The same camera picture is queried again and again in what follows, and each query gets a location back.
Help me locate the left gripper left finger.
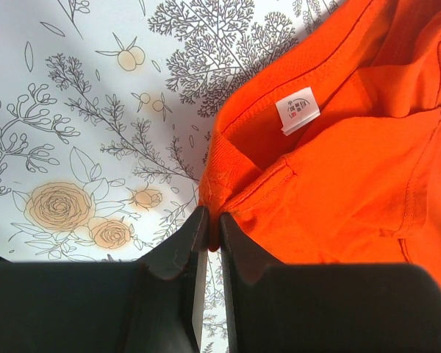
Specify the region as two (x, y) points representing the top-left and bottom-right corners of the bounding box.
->
(0, 207), (209, 352)

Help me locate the orange t shirt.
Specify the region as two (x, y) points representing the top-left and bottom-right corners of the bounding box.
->
(199, 1), (441, 288)

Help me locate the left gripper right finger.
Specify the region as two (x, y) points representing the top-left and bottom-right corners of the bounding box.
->
(220, 213), (441, 352)

